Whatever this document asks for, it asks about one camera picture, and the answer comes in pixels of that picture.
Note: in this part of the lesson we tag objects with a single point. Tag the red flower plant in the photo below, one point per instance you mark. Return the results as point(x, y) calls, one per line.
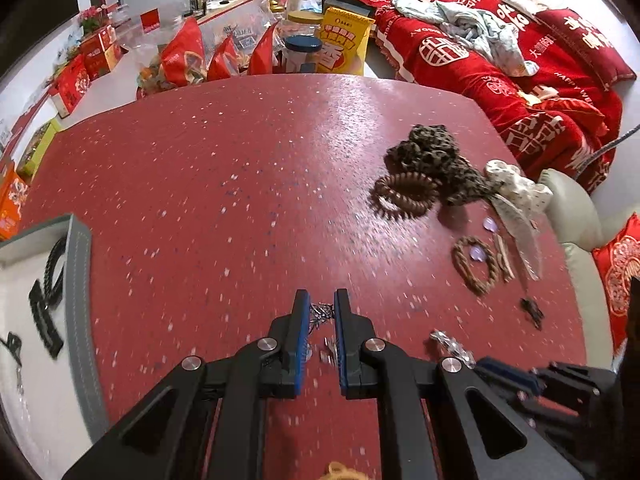
point(94, 17)

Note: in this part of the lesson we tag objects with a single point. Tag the pile of pale clothes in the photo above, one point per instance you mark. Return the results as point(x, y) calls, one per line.
point(475, 25)

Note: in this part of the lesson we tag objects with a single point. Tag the red embroidered cushion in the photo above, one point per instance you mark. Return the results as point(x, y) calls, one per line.
point(620, 270)

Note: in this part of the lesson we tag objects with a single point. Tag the small black bow clip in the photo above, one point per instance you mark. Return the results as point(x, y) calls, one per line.
point(532, 312)

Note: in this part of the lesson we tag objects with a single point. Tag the jar with yellow lid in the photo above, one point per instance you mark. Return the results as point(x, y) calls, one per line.
point(306, 22)

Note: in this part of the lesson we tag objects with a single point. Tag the red card sign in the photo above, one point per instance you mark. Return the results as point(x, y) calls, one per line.
point(150, 20)

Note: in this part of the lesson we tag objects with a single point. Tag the large black hair claw clip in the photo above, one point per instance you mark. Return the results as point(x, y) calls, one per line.
point(45, 317)

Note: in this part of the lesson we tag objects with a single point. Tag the small black hair claw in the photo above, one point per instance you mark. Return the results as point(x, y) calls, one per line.
point(11, 346)

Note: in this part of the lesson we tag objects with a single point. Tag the silver dangle earring pair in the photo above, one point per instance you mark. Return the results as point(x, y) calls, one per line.
point(320, 312)

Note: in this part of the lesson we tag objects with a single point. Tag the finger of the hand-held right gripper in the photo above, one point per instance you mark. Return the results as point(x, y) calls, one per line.
point(505, 369)
point(542, 412)

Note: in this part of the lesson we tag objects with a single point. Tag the leopard print scrunchie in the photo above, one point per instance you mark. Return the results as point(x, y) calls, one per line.
point(440, 160)

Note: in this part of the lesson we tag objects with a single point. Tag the shallow grey cardboard box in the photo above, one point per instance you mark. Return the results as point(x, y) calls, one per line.
point(77, 310)

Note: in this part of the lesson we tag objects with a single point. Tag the purple heart stud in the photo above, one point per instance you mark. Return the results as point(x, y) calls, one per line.
point(490, 223)
point(477, 253)

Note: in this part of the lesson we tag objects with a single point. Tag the large red snack bag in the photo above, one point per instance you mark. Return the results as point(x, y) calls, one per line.
point(182, 55)

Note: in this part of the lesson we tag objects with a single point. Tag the orange gift box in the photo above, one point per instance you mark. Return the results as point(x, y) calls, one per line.
point(11, 202)

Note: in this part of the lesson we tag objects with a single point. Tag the silver rhinestone hair clip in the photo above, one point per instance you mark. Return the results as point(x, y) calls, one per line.
point(452, 345)

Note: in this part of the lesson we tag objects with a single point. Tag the red gift box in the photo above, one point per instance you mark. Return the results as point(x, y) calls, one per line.
point(72, 85)
point(100, 55)

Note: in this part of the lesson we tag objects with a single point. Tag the black framed box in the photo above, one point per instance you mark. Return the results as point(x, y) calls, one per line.
point(347, 1)

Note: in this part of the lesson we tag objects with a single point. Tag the green gift box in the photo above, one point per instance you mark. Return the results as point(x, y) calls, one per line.
point(37, 147)

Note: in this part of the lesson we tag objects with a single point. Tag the jar with blue lid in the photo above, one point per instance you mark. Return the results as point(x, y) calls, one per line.
point(301, 55)

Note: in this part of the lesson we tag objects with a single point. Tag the tan hair pin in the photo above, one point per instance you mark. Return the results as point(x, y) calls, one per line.
point(504, 257)

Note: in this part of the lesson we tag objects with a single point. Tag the red printed sofa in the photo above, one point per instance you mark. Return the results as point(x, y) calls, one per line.
point(450, 60)

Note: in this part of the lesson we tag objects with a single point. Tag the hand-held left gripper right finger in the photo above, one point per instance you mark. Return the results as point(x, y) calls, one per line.
point(341, 345)

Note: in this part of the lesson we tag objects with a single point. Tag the yellow snack bag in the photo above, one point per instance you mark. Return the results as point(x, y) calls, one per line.
point(342, 45)

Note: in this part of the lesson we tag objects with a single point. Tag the white polka dot hair bow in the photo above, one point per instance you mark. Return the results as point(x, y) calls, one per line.
point(520, 187)

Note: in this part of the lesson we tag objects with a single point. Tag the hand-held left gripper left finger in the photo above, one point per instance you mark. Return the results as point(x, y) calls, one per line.
point(301, 345)

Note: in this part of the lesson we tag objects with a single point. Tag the beige leather armchair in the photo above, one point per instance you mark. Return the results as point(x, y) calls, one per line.
point(570, 210)

